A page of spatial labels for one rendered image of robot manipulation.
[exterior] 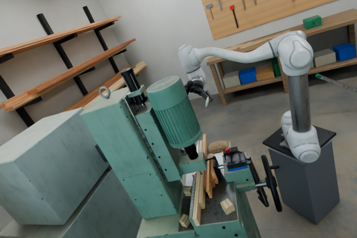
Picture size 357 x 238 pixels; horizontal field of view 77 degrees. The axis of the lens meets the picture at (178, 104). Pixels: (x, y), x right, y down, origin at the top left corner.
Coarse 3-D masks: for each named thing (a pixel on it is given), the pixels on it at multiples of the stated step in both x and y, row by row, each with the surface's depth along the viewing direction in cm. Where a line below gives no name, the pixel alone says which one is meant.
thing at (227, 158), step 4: (232, 148) 124; (236, 148) 122; (224, 152) 123; (228, 152) 122; (232, 152) 122; (236, 152) 121; (224, 156) 123; (228, 156) 120; (232, 156) 119; (236, 156) 118; (244, 156) 118; (228, 160) 117; (232, 160) 116; (236, 160) 115; (244, 160) 113; (228, 164) 115; (232, 164) 114; (236, 164) 114; (240, 164) 113; (244, 164) 113; (228, 168) 116; (232, 168) 115; (236, 168) 115; (240, 168) 114
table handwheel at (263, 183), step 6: (264, 156) 118; (264, 162) 114; (270, 174) 108; (264, 180) 120; (270, 180) 107; (258, 186) 120; (264, 186) 119; (270, 186) 106; (276, 186) 116; (276, 192) 105; (276, 198) 105; (276, 204) 107
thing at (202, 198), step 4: (204, 136) 158; (204, 140) 154; (204, 144) 149; (204, 148) 145; (204, 152) 141; (200, 176) 124; (200, 180) 121; (200, 184) 118; (200, 188) 116; (200, 192) 113; (204, 192) 115; (200, 196) 111; (204, 196) 113; (200, 200) 109; (204, 200) 111; (200, 204) 108; (204, 204) 109; (204, 208) 109
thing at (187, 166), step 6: (186, 156) 122; (198, 156) 118; (204, 156) 119; (180, 162) 120; (186, 162) 118; (192, 162) 116; (198, 162) 116; (204, 162) 116; (180, 168) 119; (186, 168) 119; (192, 168) 118; (198, 168) 118; (204, 168) 117
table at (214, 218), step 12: (216, 156) 140; (216, 192) 115; (228, 192) 112; (216, 204) 108; (204, 216) 105; (216, 216) 102; (228, 216) 100; (240, 216) 104; (204, 228) 102; (216, 228) 101; (228, 228) 100; (240, 228) 99
